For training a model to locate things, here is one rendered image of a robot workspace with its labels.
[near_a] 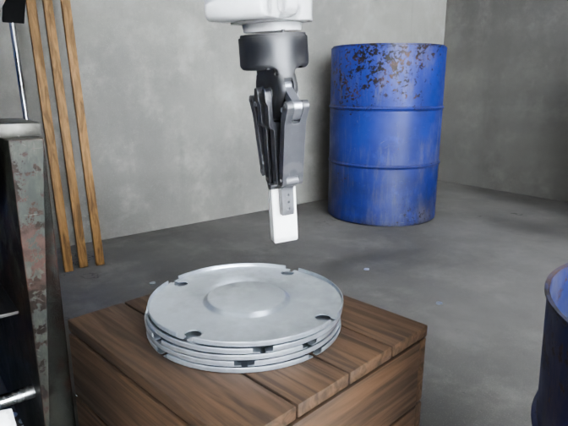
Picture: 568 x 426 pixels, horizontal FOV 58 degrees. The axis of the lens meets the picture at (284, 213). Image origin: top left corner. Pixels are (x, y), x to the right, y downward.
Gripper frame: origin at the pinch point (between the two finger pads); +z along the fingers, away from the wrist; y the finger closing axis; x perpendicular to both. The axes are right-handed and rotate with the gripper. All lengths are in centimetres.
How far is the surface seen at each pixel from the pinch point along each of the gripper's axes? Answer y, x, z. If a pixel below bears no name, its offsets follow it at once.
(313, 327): 1.3, -3.8, 17.1
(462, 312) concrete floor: 63, -81, 63
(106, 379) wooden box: 12.5, 23.1, 24.0
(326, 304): 7.2, -8.7, 17.6
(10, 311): 40, 38, 23
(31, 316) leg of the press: 30.3, 33.1, 20.4
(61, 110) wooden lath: 158, 28, -2
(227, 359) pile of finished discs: 0.1, 8.3, 17.9
